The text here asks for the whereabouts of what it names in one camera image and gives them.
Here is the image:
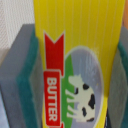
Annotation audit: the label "yellow toy butter box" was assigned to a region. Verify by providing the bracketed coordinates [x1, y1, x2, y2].
[34, 0, 125, 128]

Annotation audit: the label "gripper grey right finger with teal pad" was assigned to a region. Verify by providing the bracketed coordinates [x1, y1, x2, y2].
[105, 27, 128, 128]

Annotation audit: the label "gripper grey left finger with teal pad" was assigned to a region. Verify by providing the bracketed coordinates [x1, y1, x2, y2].
[0, 24, 44, 128]

